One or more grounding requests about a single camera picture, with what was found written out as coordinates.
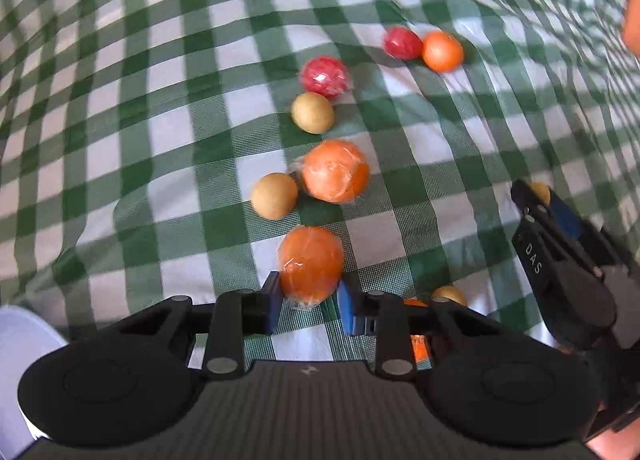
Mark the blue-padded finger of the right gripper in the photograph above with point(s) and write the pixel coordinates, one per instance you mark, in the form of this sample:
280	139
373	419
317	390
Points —
575	228

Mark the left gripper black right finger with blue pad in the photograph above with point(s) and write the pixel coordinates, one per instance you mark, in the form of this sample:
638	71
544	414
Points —
443	324

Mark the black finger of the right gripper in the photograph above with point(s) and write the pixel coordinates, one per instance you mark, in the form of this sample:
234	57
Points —
537	234

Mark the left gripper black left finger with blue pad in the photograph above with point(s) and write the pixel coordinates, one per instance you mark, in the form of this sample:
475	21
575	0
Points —
175	323

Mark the tan round fruit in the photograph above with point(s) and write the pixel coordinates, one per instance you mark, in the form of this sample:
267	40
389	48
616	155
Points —
274	196
312	113

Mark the large orange fruit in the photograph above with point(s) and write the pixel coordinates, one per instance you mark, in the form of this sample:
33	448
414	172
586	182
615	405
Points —
335	171

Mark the small orange fruit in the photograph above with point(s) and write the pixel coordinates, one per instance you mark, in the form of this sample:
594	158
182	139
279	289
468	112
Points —
442	52

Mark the red fruit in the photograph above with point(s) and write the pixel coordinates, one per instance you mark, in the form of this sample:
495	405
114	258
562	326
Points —
402	43
326	76

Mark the light blue plate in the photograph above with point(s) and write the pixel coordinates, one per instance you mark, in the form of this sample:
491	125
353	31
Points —
25	338

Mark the green white checkered cloth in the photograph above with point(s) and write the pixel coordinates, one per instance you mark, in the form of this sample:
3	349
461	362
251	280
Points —
134	131

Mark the orange cushion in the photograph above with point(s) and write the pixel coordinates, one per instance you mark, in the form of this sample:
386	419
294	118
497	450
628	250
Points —
631	27

